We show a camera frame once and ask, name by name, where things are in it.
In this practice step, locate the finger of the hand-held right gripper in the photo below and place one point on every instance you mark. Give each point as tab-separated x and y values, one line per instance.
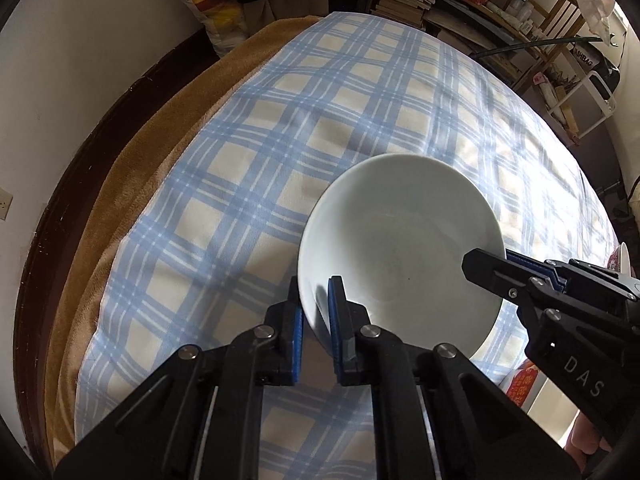
487	270
530	263

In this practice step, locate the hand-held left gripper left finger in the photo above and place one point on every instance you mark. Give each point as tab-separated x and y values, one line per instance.
297	345

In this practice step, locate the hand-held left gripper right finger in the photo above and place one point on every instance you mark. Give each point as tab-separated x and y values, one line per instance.
336	330

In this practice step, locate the large bowl red green outside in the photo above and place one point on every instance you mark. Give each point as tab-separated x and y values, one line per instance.
400	230

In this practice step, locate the person's right hand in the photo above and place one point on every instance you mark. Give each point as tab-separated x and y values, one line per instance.
585	440

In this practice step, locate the small red patterned bowl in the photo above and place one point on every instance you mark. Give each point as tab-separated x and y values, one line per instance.
616	260

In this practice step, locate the white metal rack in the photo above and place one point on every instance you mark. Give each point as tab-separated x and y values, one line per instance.
597	95

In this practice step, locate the blue checked blanket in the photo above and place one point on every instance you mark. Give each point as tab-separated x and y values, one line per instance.
240	170

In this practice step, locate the brown fleece blanket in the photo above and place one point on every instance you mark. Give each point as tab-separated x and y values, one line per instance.
145	170

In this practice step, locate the wooden shelf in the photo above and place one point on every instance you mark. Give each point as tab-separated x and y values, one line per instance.
500	25

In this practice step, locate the stack of books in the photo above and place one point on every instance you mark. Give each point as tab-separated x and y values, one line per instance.
400	0

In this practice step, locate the white plastic bag yellow contents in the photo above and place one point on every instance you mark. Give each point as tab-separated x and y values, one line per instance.
220	15

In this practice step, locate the dark wooden bed frame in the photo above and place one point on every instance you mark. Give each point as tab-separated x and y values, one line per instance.
60	200

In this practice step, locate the white wall socket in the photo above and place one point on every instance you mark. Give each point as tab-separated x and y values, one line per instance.
5	204

